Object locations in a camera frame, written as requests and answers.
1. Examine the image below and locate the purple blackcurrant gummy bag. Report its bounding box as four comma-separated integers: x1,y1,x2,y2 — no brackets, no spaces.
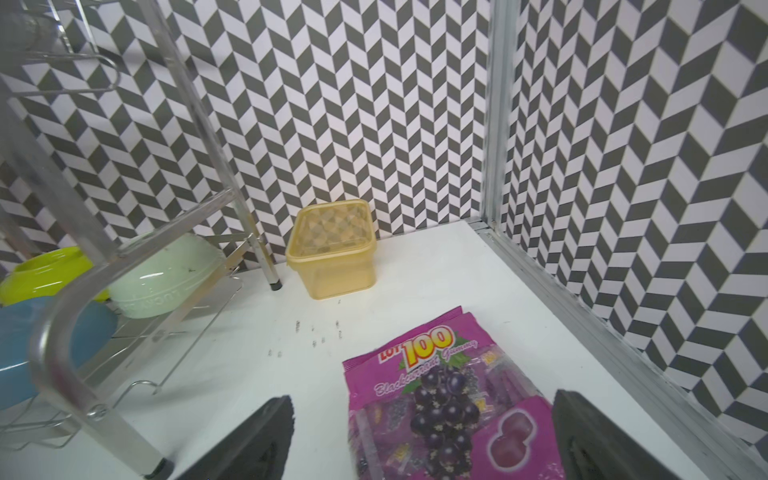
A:
343,307,565,479

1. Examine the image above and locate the silver metal dish rack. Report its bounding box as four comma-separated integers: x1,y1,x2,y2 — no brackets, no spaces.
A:
1,1,281,479

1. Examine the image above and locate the lime green bowl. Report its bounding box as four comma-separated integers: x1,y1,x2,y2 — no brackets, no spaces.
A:
1,246,93,306

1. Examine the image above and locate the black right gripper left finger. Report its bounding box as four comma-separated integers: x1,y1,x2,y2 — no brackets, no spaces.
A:
179,396,294,480

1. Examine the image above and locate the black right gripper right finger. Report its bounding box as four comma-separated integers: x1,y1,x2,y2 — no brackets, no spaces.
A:
552,390,678,480

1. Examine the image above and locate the blue bowl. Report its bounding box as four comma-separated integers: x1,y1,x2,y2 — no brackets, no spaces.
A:
0,295,119,412

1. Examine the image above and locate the pale green bowl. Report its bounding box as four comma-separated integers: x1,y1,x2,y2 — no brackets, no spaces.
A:
108,233,226,319

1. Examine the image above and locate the yellow plastic container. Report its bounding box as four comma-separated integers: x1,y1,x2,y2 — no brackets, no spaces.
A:
286,199,377,300

